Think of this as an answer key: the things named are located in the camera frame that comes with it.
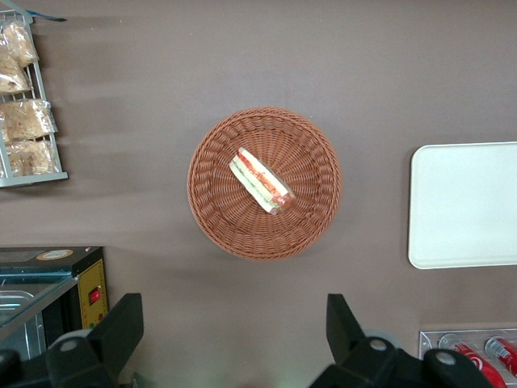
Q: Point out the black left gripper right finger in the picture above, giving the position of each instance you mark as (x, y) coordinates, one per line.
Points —
(347, 343)

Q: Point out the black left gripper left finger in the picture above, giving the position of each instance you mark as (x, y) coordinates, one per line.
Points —
(117, 331)

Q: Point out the cream plastic tray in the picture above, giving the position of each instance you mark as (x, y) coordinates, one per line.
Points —
(464, 206)

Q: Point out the tray of packaged snacks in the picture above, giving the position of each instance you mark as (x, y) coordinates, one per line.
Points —
(38, 85)

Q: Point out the black food warmer machine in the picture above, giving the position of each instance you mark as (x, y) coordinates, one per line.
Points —
(91, 279)

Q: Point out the clear acrylic bottle rack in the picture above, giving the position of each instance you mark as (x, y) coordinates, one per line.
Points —
(428, 343)

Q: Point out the red cola bottle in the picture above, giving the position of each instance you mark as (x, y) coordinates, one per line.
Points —
(503, 351)
(478, 363)

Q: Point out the round brown wicker basket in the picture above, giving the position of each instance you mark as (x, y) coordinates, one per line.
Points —
(226, 210)

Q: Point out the wrapped triangle sandwich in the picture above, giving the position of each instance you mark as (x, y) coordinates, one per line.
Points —
(260, 182)

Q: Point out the bagged bread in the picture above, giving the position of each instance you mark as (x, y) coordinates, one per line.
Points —
(11, 76)
(26, 119)
(19, 43)
(30, 158)

